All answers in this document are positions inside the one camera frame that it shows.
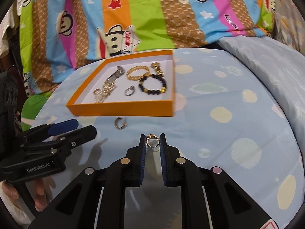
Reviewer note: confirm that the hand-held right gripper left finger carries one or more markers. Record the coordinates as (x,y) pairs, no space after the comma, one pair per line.
(143,158)

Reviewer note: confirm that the green pillow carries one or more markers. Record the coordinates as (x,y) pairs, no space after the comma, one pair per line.
(33,107)

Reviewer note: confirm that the silver wristwatch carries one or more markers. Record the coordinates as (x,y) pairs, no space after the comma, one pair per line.
(114,76)

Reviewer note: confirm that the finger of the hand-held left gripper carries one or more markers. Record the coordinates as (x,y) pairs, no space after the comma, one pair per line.
(63,127)
(81,137)

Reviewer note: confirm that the orange cardboard box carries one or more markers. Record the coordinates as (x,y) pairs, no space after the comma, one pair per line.
(119,108)

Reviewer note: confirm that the white cloth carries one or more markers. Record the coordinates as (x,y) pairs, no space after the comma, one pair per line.
(7,31)

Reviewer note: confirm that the grey floral cloth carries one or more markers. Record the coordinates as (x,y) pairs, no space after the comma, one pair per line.
(290,16)

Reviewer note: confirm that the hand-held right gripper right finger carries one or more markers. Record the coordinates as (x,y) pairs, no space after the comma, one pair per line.
(163,158)

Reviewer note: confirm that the person's left hand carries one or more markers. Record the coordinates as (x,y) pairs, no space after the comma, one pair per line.
(41,195)

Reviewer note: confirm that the striped cartoon monkey blanket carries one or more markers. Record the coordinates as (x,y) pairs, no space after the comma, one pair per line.
(147,16)

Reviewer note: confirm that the gold wristwatch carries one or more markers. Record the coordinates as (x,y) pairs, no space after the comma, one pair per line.
(156,65)

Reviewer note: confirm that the light blue patterned quilt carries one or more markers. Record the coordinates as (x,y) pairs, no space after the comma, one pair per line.
(226,136)

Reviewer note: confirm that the wide gold hoop earring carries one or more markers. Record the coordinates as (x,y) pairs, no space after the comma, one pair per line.
(117,123)

